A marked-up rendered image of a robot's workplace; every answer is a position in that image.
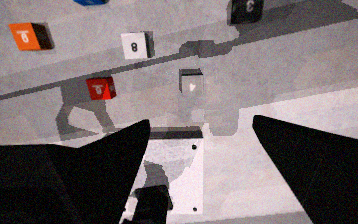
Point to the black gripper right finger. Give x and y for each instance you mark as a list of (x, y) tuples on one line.
[(321, 168)]

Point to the red block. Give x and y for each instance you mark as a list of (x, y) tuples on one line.
[(101, 88)]

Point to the blue block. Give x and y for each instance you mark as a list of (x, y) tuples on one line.
[(89, 2)]

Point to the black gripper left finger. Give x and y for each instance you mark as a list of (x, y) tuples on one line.
[(93, 181)]

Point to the orange block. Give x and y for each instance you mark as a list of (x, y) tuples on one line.
[(29, 36)]

